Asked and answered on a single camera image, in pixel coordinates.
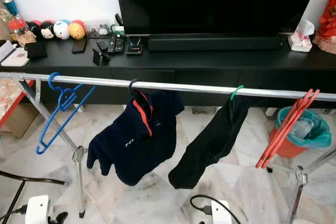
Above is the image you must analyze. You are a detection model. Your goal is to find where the white blue plush ball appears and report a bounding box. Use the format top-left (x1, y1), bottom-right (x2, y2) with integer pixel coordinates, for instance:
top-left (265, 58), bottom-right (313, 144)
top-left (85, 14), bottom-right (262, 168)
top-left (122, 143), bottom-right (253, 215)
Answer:
top-left (53, 19), bottom-right (71, 40)

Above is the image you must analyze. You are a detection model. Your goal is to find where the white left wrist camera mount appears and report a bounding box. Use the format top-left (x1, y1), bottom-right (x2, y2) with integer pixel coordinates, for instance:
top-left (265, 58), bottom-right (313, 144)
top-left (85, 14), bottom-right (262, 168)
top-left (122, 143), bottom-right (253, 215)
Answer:
top-left (26, 195), bottom-right (50, 224)

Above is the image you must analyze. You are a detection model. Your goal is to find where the black TV console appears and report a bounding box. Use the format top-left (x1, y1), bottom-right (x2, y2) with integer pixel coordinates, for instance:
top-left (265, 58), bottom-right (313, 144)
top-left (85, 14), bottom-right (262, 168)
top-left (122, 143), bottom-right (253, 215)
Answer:
top-left (0, 38), bottom-right (336, 110)

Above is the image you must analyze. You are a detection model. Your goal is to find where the black smartphone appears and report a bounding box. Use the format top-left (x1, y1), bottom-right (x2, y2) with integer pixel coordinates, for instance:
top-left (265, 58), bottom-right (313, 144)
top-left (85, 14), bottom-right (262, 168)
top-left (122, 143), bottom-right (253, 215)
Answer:
top-left (71, 37), bottom-right (88, 54)

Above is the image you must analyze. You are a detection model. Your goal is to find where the black soundbar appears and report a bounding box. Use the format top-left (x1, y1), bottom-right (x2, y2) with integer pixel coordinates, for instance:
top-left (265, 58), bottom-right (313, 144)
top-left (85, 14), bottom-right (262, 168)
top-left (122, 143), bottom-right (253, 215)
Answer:
top-left (147, 35), bottom-right (284, 52)

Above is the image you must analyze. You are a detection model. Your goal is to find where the small black gadget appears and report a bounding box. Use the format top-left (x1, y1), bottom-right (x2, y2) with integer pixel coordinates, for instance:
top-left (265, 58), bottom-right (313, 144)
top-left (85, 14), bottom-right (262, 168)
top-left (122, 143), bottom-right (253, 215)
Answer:
top-left (92, 39), bottom-right (111, 66)

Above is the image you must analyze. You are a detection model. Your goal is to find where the red bin teal bag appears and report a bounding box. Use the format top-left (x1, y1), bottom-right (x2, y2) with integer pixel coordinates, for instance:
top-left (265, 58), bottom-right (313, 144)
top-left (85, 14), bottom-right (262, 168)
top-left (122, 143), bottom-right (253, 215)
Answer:
top-left (268, 106), bottom-right (332, 158)

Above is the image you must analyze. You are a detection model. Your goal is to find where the red plastic hanger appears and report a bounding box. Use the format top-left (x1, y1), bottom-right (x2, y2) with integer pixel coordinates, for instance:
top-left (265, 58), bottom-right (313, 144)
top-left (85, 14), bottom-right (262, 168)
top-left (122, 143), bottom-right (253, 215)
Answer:
top-left (258, 88), bottom-right (321, 167)
top-left (255, 88), bottom-right (321, 170)

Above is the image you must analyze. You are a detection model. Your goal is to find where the white notebook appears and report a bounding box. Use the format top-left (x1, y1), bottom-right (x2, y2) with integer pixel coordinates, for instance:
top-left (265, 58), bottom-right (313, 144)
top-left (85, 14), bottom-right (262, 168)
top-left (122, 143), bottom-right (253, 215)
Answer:
top-left (0, 40), bottom-right (17, 65)

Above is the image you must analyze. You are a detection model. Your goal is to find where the black box device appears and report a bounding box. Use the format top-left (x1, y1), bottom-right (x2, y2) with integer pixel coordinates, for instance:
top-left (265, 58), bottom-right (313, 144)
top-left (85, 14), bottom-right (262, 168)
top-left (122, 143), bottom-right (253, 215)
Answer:
top-left (126, 36), bottom-right (143, 56)

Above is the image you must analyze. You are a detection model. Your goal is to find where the green plastic hanger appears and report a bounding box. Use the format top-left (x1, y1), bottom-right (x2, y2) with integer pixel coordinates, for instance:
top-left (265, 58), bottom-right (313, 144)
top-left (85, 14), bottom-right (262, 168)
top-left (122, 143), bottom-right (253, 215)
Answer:
top-left (229, 84), bottom-right (245, 101)

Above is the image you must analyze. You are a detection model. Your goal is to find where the yellow red plush ball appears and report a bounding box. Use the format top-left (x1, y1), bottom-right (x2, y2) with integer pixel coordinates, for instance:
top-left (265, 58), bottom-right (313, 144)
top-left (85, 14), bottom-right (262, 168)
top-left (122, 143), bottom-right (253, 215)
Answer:
top-left (68, 19), bottom-right (87, 40)

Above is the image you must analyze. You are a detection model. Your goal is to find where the black wallet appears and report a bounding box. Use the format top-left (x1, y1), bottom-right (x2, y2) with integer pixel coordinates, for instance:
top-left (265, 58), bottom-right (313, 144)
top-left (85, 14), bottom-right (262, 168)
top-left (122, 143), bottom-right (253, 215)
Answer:
top-left (25, 41), bottom-right (48, 60)

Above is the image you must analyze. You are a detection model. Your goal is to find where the black remote control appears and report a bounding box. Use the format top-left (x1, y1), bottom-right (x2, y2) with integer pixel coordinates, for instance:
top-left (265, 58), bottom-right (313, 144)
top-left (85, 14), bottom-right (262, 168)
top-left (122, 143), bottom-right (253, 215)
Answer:
top-left (115, 35), bottom-right (125, 54)
top-left (108, 35), bottom-right (117, 54)

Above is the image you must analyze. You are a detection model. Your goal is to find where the blue gold trophy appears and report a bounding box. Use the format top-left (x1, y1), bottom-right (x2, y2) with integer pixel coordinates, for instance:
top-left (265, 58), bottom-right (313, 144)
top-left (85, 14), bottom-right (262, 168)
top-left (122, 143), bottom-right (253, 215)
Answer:
top-left (0, 0), bottom-right (20, 23)

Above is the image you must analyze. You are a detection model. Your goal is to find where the black flat television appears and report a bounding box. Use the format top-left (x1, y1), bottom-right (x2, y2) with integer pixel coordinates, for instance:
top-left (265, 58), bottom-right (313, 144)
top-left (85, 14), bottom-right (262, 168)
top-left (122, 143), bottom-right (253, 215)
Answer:
top-left (113, 0), bottom-right (323, 36)

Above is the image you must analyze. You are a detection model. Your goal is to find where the blue plastic hanger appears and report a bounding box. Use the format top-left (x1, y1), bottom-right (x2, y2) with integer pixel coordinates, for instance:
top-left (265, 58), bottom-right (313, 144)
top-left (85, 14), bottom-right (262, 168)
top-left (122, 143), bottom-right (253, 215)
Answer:
top-left (36, 72), bottom-right (97, 155)

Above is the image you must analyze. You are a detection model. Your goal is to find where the black clothes hanger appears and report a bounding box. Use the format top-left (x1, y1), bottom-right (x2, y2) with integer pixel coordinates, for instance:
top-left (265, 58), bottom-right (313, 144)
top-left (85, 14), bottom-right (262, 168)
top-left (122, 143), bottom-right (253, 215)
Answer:
top-left (128, 79), bottom-right (141, 96)

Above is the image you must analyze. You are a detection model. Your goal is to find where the red black plush ball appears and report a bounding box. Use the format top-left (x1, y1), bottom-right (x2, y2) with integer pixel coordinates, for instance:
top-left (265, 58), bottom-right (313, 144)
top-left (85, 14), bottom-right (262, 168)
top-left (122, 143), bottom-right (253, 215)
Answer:
top-left (26, 21), bottom-right (43, 40)

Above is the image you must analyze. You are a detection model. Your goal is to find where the navy shirt red collar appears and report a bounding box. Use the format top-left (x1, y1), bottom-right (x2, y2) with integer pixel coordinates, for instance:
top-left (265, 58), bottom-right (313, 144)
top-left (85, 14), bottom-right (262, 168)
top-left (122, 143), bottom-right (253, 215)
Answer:
top-left (86, 91), bottom-right (185, 187)

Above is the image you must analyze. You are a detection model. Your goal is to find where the white paper pad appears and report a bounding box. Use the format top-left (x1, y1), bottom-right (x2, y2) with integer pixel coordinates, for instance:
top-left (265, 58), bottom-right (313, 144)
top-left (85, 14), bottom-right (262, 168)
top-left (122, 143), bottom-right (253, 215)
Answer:
top-left (4, 48), bottom-right (31, 68)

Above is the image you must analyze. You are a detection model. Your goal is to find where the plain black garment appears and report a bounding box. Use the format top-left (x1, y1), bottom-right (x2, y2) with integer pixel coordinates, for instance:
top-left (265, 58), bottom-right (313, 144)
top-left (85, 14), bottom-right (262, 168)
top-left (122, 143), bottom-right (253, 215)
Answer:
top-left (168, 94), bottom-right (255, 190)

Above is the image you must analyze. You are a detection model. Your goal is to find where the brown cardboard box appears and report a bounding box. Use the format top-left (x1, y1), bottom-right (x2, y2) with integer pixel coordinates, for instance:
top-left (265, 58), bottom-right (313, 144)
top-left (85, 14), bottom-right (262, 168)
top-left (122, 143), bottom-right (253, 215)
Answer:
top-left (3, 102), bottom-right (39, 140)

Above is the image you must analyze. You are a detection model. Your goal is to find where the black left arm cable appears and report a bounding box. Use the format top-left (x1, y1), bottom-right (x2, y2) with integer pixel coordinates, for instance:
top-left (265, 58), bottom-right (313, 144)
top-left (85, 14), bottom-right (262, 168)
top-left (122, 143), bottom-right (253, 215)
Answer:
top-left (0, 205), bottom-right (28, 224)

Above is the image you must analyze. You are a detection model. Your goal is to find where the red laughing Buddha figurine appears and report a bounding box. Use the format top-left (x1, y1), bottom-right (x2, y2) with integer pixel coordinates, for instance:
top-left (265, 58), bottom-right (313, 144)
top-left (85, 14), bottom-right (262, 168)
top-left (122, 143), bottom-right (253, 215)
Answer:
top-left (313, 0), bottom-right (336, 56)

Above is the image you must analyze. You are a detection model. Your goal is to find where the black white plush ball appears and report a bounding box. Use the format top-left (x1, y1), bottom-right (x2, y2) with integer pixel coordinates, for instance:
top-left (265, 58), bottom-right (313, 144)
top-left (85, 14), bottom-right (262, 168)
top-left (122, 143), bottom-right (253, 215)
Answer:
top-left (39, 21), bottom-right (56, 40)

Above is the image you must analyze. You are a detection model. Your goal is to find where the white tissue box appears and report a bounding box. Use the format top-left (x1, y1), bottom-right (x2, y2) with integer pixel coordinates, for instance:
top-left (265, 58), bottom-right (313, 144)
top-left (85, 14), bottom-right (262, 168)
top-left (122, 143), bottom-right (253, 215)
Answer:
top-left (288, 19), bottom-right (316, 53)

